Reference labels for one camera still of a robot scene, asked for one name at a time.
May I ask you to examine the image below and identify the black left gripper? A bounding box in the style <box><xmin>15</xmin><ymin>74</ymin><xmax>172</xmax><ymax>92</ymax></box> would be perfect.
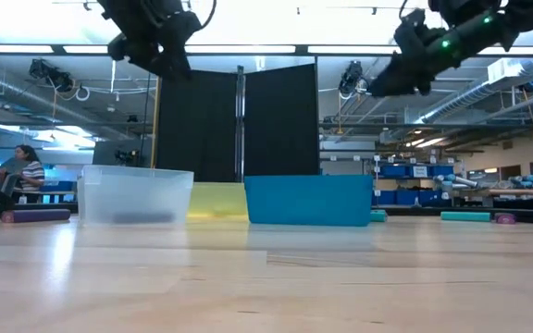
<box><xmin>102</xmin><ymin>11</ymin><xmax>202</xmax><ymax>78</ymax></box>

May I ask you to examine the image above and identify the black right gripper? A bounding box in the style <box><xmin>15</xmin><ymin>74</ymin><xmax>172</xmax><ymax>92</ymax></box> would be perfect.
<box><xmin>370</xmin><ymin>9</ymin><xmax>469</xmax><ymax>98</ymax></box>

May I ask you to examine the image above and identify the clear plastic bin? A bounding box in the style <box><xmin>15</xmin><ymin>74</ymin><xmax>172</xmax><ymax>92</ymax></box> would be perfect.
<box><xmin>76</xmin><ymin>164</ymin><xmax>195</xmax><ymax>228</ymax></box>

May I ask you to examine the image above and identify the overhead LED light bar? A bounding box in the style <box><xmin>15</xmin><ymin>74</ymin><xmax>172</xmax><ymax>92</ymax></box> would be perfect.
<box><xmin>0</xmin><ymin>43</ymin><xmax>533</xmax><ymax>58</ymax></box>

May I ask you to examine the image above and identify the black partition panel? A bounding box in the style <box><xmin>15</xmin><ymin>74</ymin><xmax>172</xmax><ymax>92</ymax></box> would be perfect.
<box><xmin>155</xmin><ymin>68</ymin><xmax>239</xmax><ymax>183</ymax></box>
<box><xmin>242</xmin><ymin>63</ymin><xmax>321</xmax><ymax>179</ymax></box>

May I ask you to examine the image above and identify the yellow pole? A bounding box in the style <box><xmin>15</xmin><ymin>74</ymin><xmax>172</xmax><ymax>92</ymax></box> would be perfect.
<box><xmin>149</xmin><ymin>76</ymin><xmax>162</xmax><ymax>170</ymax></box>

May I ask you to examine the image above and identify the shelf with blue bins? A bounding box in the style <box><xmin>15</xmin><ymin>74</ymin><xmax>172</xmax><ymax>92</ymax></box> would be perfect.
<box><xmin>377</xmin><ymin>164</ymin><xmax>455</xmax><ymax>207</ymax></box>

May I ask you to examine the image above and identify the gray board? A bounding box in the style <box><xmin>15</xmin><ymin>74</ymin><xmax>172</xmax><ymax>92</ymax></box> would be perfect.
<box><xmin>91</xmin><ymin>138</ymin><xmax>155</xmax><ymax>168</ymax></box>

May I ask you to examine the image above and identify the blue plastic bin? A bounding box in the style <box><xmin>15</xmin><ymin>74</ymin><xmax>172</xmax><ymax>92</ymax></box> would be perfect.
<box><xmin>242</xmin><ymin>174</ymin><xmax>375</xmax><ymax>228</ymax></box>

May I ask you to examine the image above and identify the wooden workbench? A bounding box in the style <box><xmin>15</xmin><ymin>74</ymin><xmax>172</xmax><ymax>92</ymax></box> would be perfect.
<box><xmin>453</xmin><ymin>187</ymin><xmax>533</xmax><ymax>198</ymax></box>

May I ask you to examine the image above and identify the yellow plastic bin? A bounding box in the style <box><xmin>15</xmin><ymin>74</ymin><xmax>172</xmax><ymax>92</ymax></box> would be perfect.
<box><xmin>186</xmin><ymin>181</ymin><xmax>250</xmax><ymax>223</ymax></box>

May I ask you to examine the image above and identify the person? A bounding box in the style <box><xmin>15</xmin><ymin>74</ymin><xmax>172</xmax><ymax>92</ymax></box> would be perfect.
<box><xmin>14</xmin><ymin>143</ymin><xmax>46</xmax><ymax>193</ymax></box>

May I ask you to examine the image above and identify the black ceiling camera rig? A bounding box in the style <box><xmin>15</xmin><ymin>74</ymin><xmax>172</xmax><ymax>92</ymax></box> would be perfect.
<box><xmin>28</xmin><ymin>57</ymin><xmax>75</xmax><ymax>94</ymax></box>
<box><xmin>338</xmin><ymin>59</ymin><xmax>370</xmax><ymax>97</ymax></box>

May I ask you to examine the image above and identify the silver ventilation duct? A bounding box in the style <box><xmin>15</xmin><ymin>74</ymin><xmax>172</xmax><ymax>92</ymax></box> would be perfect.
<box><xmin>413</xmin><ymin>57</ymin><xmax>533</xmax><ymax>126</ymax></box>
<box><xmin>0</xmin><ymin>68</ymin><xmax>127</xmax><ymax>140</ymax></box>

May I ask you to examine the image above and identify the metal post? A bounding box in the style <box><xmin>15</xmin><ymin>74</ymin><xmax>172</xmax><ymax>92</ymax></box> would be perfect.
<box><xmin>233</xmin><ymin>65</ymin><xmax>246</xmax><ymax>183</ymax></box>

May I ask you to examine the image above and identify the black table frame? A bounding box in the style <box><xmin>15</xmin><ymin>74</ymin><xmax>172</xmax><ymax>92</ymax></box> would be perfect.
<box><xmin>0</xmin><ymin>202</ymin><xmax>533</xmax><ymax>227</ymax></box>

